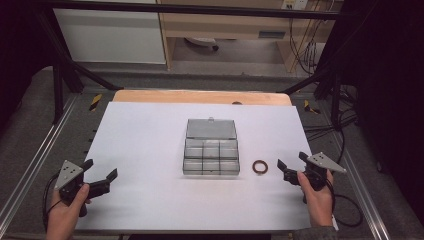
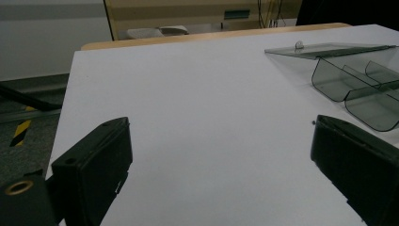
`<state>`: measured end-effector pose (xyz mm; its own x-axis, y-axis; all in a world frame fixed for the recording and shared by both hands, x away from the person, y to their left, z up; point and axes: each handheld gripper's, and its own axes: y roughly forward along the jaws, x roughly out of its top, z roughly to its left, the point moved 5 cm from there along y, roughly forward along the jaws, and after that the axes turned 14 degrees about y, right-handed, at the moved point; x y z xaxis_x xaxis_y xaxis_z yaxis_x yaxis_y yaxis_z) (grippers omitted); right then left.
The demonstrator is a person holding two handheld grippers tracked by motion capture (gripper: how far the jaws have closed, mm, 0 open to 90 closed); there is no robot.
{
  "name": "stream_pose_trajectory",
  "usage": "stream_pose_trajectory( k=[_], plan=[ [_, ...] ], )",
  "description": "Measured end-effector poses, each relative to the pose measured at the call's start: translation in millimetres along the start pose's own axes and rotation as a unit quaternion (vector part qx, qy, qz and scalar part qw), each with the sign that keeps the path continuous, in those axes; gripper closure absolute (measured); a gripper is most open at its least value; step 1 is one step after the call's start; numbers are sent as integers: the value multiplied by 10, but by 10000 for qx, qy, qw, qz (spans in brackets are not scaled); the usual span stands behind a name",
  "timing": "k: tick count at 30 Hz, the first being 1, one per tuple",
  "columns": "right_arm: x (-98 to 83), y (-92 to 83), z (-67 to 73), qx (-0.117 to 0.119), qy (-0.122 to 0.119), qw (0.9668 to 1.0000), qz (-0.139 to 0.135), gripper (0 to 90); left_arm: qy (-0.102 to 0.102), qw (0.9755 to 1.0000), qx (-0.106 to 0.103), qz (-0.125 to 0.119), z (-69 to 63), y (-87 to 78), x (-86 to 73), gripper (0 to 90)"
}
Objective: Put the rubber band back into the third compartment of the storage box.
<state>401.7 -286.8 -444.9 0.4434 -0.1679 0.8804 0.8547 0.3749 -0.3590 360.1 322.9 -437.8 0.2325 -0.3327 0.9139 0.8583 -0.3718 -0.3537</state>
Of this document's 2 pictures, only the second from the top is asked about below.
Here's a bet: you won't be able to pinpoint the black cables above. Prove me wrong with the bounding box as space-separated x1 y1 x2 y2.
257 0 288 29

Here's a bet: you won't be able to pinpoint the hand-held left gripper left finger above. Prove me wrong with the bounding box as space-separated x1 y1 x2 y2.
51 116 134 226

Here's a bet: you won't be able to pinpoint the yellow black hazard tape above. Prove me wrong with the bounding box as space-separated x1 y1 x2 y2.
8 105 37 148

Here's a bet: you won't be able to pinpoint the smoked clear acrylic organizer box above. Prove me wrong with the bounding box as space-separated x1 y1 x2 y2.
263 40 399 133

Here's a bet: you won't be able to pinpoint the white chair seat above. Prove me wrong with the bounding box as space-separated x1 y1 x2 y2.
126 24 190 40

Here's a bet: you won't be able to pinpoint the beige cabinet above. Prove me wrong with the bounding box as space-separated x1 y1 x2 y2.
103 0 304 41

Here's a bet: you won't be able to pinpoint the black floor bar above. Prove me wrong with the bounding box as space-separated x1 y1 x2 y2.
0 84 63 112

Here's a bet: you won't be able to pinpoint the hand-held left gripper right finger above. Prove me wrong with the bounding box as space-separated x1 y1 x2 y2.
310 114 399 226

